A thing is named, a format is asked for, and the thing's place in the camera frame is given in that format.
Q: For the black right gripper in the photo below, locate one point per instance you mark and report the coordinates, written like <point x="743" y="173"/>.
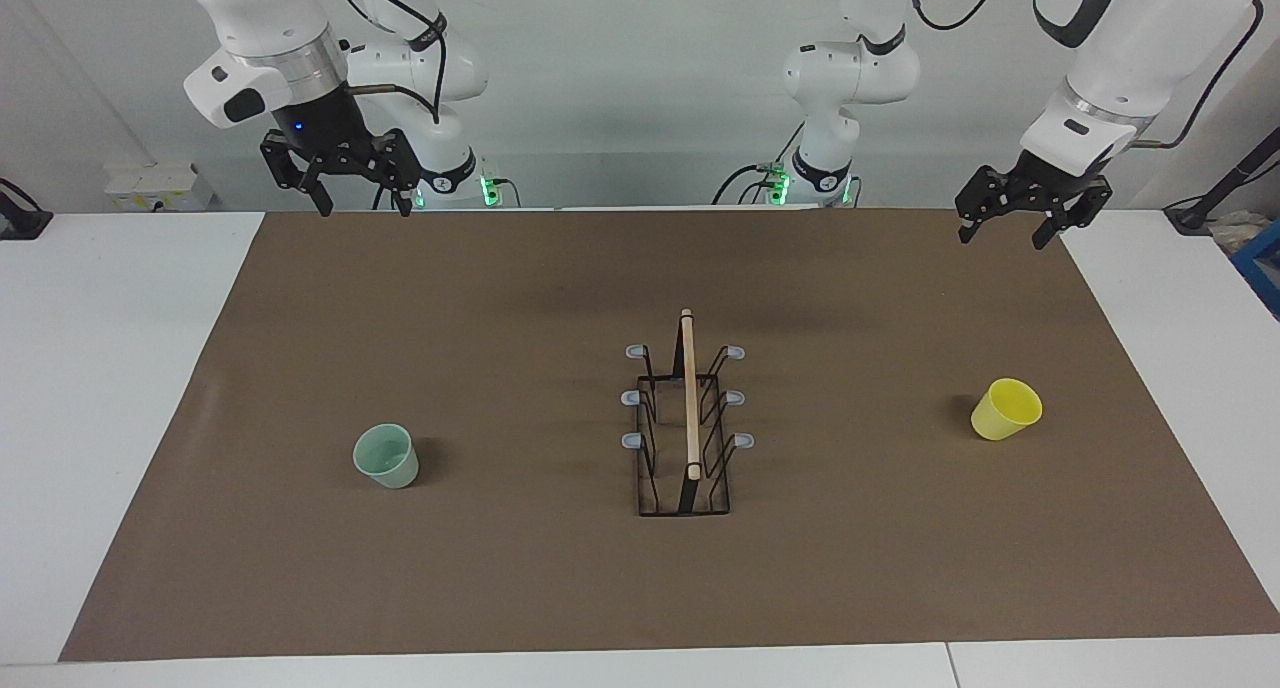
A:
<point x="325" y="123"/>

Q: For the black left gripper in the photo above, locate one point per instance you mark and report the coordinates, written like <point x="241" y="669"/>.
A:
<point x="1055" y="190"/>

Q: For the yellow plastic cup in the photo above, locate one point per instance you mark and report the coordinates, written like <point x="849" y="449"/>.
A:
<point x="1005" y="410"/>

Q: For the pale green plastic cup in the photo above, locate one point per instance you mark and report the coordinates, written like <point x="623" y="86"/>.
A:
<point x="385" y="458"/>

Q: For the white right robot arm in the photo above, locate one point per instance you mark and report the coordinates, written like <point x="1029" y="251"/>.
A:
<point x="260" y="18"/>

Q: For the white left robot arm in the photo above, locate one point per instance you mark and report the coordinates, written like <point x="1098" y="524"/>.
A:
<point x="1150" y="38"/>

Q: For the black stand pole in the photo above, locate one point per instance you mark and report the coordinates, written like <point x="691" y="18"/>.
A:
<point x="1190" y="216"/>

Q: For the white power strip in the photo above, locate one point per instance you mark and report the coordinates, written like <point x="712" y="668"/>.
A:
<point x="155" y="186"/>

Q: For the white crumpled bag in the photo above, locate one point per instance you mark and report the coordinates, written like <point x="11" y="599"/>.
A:
<point x="1238" y="233"/>

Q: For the blue box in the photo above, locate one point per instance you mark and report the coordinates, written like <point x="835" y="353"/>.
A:
<point x="1262" y="268"/>

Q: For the brown table mat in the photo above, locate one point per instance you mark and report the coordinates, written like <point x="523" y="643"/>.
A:
<point x="900" y="568"/>

